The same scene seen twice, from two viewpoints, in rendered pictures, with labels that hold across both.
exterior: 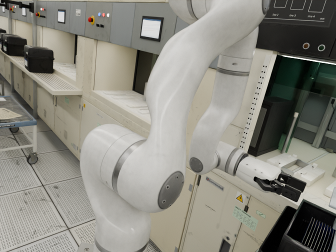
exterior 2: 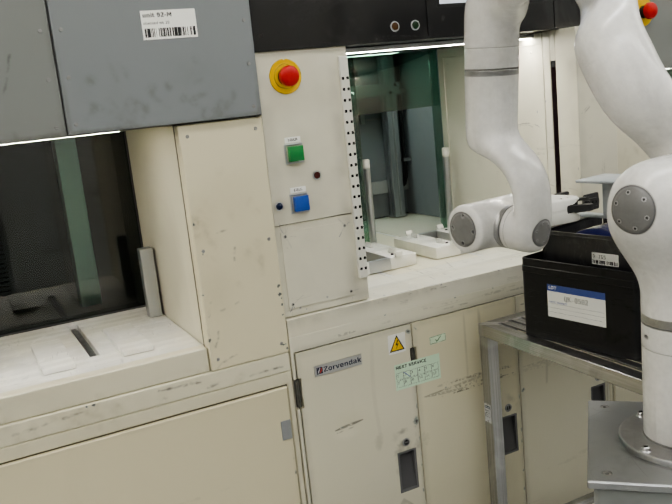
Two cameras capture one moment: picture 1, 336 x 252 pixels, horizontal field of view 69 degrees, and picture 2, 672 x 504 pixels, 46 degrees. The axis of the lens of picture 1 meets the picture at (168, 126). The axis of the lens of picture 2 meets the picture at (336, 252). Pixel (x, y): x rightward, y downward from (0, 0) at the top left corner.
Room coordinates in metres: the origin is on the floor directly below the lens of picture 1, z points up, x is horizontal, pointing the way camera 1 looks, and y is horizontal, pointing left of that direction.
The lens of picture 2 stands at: (0.56, 1.22, 1.31)
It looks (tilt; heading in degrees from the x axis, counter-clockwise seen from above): 12 degrees down; 288
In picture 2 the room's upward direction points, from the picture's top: 6 degrees counter-clockwise
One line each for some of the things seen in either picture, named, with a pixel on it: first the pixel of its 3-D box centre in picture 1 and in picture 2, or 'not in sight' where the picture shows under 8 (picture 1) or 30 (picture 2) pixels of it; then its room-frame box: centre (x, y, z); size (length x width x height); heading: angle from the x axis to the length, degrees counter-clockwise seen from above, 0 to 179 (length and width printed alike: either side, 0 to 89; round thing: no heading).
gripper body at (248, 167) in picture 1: (256, 171); (541, 209); (0.64, -0.27, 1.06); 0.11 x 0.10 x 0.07; 54
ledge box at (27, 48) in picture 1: (38, 59); not in sight; (2.78, 1.58, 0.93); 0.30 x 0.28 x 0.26; 41
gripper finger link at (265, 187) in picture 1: (263, 181); (571, 207); (0.59, -0.28, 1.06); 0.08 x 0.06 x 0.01; 162
